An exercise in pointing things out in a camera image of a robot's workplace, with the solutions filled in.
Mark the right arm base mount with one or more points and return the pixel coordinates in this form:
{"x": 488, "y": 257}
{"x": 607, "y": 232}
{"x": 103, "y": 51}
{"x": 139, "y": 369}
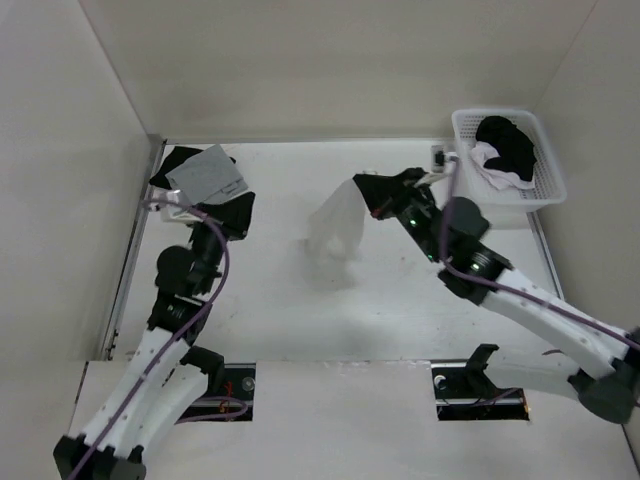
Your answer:
{"x": 463, "y": 392}

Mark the white tank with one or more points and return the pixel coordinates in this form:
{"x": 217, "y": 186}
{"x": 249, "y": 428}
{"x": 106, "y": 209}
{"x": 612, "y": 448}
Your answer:
{"x": 334, "y": 234}
{"x": 492, "y": 175}

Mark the black tank top in basket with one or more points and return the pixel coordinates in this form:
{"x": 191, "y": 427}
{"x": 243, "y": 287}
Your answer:
{"x": 502, "y": 149}

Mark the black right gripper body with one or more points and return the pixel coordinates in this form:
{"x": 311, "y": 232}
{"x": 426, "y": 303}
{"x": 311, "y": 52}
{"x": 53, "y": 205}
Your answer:
{"x": 414, "y": 205}

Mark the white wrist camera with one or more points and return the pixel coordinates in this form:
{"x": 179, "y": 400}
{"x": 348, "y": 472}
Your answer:
{"x": 172, "y": 210}
{"x": 443, "y": 165}

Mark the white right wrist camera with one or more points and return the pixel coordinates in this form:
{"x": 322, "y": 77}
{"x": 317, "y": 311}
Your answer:
{"x": 443, "y": 165}

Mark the black folded tank top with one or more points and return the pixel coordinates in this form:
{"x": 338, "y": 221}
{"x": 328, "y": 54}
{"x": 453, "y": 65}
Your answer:
{"x": 172, "y": 162}

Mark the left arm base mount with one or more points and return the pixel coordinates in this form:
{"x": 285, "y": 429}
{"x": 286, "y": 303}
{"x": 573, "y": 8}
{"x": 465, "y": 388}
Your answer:
{"x": 232, "y": 400}

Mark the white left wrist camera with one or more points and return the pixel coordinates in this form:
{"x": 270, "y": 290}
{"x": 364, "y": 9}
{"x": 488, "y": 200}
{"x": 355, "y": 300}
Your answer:
{"x": 172, "y": 210}

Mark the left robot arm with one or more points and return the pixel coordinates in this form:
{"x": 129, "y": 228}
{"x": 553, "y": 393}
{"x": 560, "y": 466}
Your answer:
{"x": 169, "y": 379}

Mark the white tank top in basket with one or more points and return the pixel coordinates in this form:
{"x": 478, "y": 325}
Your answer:
{"x": 492, "y": 175}

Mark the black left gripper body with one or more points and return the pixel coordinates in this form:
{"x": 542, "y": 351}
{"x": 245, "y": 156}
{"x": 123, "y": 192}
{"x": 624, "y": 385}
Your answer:
{"x": 231, "y": 230}

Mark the grey folded tank top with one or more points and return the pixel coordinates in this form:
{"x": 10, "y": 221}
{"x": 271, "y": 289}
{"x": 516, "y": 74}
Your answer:
{"x": 216, "y": 197}

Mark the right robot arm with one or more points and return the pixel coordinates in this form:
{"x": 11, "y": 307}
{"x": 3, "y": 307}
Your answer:
{"x": 594, "y": 364}

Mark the white plastic laundry basket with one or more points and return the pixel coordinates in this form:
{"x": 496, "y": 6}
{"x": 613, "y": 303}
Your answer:
{"x": 549, "y": 187}

